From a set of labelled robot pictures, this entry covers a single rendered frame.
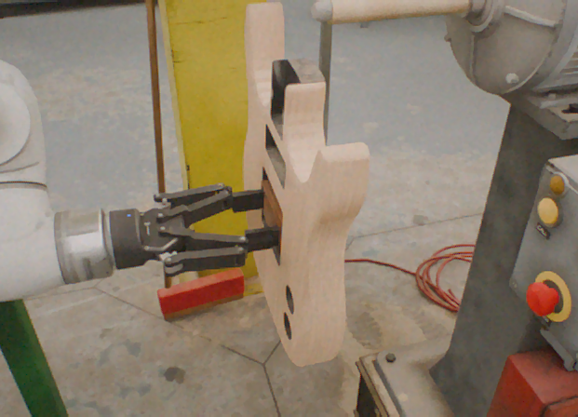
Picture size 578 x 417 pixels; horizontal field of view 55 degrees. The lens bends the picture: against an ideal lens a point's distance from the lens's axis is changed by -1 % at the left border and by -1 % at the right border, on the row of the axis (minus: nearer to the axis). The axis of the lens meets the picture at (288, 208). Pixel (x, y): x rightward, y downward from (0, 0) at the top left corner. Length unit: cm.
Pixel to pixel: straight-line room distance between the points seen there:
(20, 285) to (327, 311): 35
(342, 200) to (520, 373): 68
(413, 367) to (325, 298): 87
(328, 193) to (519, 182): 57
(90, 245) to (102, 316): 140
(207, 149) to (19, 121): 110
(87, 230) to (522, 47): 56
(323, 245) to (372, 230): 178
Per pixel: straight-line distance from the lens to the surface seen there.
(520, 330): 113
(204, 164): 177
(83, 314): 212
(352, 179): 52
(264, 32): 75
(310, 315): 64
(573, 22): 73
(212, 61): 163
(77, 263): 70
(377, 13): 72
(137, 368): 190
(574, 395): 114
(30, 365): 118
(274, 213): 72
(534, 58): 75
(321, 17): 70
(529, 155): 101
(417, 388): 146
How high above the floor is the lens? 145
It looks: 36 degrees down
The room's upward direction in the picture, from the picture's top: straight up
